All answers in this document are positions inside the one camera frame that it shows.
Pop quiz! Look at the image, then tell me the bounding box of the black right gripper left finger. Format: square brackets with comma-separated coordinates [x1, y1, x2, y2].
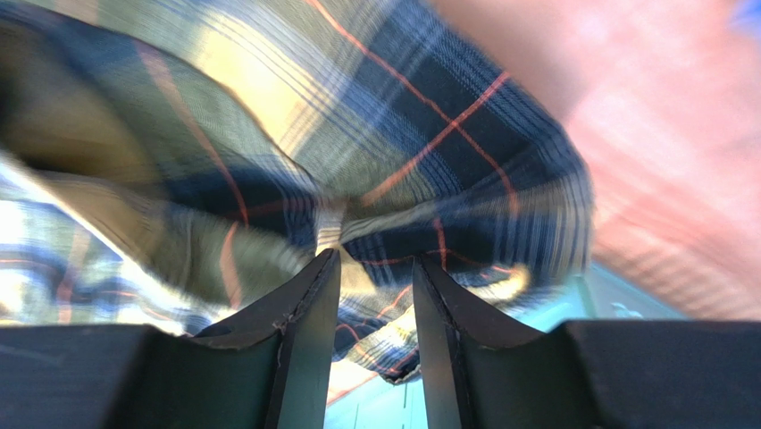
[1, 249, 340, 428]

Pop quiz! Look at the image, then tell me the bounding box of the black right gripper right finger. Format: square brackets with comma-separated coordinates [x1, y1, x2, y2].
[413, 258, 760, 428]

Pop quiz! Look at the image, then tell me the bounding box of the yellow black plaid shirt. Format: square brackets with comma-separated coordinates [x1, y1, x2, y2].
[1, 1, 593, 383]

